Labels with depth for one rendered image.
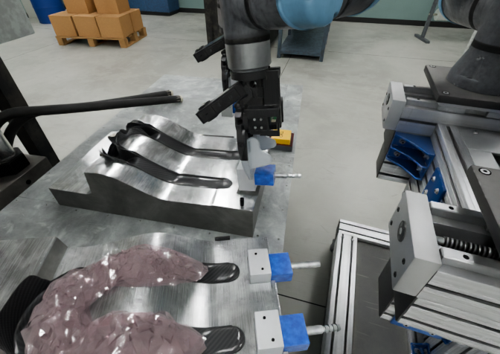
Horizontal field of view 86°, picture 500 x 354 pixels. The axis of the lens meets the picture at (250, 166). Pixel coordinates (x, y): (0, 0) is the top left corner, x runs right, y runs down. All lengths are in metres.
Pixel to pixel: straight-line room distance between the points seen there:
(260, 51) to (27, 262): 0.51
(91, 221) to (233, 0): 0.57
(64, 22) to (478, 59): 5.47
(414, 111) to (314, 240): 1.01
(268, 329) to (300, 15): 0.42
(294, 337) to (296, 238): 1.19
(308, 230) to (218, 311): 1.24
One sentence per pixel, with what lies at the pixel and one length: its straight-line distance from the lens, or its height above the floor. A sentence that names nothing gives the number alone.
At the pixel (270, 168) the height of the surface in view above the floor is 0.94.
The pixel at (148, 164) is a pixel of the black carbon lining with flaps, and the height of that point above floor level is 0.91.
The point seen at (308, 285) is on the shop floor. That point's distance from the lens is 1.49.
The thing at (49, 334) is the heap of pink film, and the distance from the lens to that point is 0.52.
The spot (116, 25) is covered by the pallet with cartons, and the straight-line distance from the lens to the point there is 5.21.
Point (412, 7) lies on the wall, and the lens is 7.15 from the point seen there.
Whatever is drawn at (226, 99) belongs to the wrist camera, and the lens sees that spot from 0.50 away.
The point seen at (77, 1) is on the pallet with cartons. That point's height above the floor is 0.62.
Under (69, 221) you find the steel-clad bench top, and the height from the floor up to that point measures 0.80.
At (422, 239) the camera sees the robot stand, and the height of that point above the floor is 0.99.
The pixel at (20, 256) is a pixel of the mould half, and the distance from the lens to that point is 0.61.
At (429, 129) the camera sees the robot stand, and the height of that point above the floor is 0.93.
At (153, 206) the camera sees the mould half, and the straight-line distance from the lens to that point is 0.65.
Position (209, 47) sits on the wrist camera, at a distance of 0.78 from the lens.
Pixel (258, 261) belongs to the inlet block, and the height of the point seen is 0.88.
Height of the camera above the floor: 1.31
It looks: 39 degrees down
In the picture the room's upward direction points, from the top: straight up
